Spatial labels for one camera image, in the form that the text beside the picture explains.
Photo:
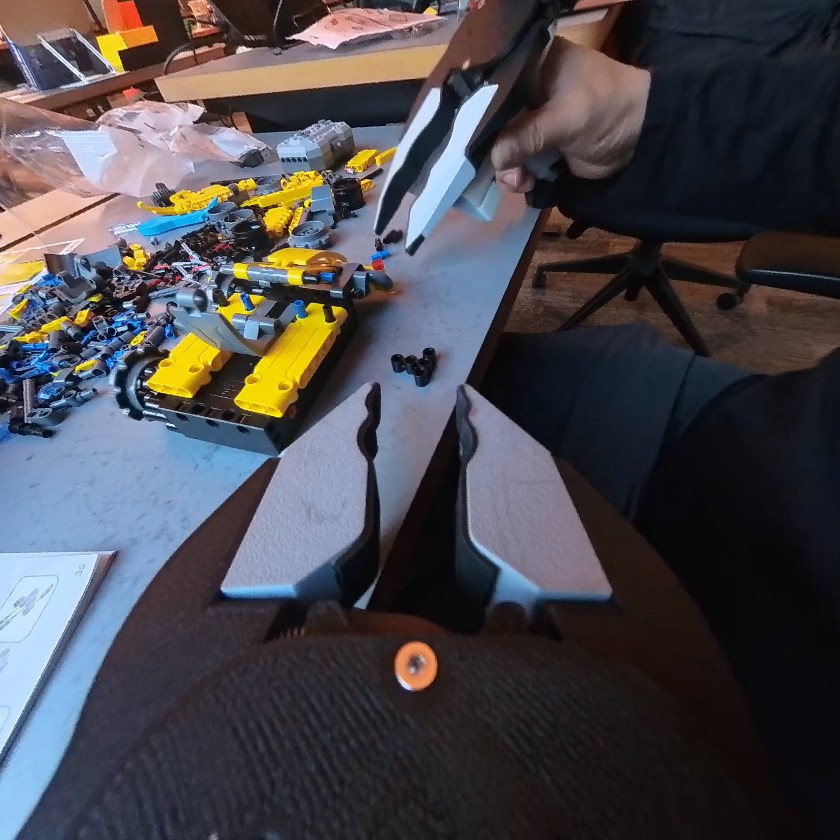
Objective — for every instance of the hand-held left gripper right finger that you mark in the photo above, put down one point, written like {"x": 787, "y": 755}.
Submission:
{"x": 531, "y": 518}

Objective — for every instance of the grey motor block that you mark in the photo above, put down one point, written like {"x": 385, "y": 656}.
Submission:
{"x": 315, "y": 144}

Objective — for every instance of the instruction booklet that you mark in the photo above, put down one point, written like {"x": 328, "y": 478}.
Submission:
{"x": 39, "y": 617}

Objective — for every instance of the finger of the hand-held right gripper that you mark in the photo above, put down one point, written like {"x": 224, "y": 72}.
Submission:
{"x": 410, "y": 151}
{"x": 453, "y": 164}

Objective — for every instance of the office chair base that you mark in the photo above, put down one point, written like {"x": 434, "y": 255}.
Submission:
{"x": 646, "y": 282}

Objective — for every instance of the black office chair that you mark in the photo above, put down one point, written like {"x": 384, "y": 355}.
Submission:
{"x": 787, "y": 262}

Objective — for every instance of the person's dark trousers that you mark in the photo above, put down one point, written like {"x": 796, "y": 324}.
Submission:
{"x": 722, "y": 525}

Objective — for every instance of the pile of small brick parts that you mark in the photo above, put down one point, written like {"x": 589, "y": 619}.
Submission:
{"x": 85, "y": 328}

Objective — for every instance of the red storage box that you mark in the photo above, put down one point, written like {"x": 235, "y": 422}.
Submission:
{"x": 121, "y": 13}

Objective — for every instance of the person's right hand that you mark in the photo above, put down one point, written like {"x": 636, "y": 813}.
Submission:
{"x": 584, "y": 111}

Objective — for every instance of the yellow storage box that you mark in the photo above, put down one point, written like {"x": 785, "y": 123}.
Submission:
{"x": 124, "y": 46}

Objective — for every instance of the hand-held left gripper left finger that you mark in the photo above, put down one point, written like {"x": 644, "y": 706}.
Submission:
{"x": 308, "y": 518}

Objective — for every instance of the printed paper sheet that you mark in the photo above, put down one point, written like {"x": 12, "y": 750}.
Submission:
{"x": 367, "y": 26}

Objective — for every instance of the person's right forearm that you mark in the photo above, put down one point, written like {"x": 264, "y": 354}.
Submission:
{"x": 735, "y": 118}

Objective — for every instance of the grey toothed wheel hub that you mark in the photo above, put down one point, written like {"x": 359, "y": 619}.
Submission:
{"x": 308, "y": 232}

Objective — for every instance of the blue brick separator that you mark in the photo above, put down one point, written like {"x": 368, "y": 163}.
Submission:
{"x": 167, "y": 224}

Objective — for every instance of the clear plastic bag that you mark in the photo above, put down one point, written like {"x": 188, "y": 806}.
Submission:
{"x": 197, "y": 138}

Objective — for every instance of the yellow toy brick car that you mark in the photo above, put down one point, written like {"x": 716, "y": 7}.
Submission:
{"x": 262, "y": 341}

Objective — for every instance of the crumpled plastic bag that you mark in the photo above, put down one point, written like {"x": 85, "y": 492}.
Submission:
{"x": 98, "y": 151}

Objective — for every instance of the wooden edged desk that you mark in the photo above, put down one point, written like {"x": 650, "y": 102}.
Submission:
{"x": 295, "y": 72}

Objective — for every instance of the pile of yellow beams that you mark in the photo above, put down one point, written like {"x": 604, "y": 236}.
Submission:
{"x": 282, "y": 190}

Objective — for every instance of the black triangular holed connector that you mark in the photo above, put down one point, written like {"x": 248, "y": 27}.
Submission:
{"x": 415, "y": 365}

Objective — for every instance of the sticker sheet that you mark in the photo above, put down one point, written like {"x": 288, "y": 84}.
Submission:
{"x": 26, "y": 269}

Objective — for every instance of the clear acrylic box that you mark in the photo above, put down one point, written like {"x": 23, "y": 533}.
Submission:
{"x": 59, "y": 59}

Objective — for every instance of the black toy tyre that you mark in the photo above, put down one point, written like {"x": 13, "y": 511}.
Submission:
{"x": 348, "y": 190}
{"x": 250, "y": 235}

